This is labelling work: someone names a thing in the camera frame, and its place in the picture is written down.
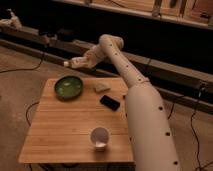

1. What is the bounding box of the beige sponge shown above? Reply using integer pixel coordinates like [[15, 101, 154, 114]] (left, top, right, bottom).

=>
[[94, 83, 110, 93]]

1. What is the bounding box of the green ceramic bowl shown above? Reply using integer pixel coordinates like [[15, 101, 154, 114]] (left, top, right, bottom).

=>
[[54, 76, 83, 100]]

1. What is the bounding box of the white object far left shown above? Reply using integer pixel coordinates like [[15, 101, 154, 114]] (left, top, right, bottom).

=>
[[0, 9, 22, 29]]

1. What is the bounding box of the dark object on ledge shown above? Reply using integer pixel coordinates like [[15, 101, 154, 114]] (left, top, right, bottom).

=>
[[57, 29, 75, 42]]

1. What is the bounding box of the black floor cable left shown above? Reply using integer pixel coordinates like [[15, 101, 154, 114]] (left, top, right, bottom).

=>
[[0, 49, 46, 75]]

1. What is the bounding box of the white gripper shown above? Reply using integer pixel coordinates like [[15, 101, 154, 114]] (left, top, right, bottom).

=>
[[84, 45, 106, 68]]

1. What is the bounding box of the wooden table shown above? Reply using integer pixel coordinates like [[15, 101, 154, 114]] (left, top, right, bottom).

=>
[[19, 78, 133, 164]]

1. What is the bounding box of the black cable right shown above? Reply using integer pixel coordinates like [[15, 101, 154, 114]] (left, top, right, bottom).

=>
[[166, 83, 213, 171]]

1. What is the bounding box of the white paper cup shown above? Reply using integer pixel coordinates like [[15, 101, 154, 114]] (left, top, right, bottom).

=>
[[90, 127, 110, 151]]

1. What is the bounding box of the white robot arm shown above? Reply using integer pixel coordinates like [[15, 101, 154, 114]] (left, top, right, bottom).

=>
[[89, 34, 182, 171]]

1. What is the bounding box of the clear plastic bottle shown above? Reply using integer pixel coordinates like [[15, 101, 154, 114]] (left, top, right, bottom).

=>
[[63, 57, 88, 69]]

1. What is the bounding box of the black smartphone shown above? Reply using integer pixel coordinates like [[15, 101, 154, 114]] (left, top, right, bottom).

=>
[[100, 95, 120, 111]]

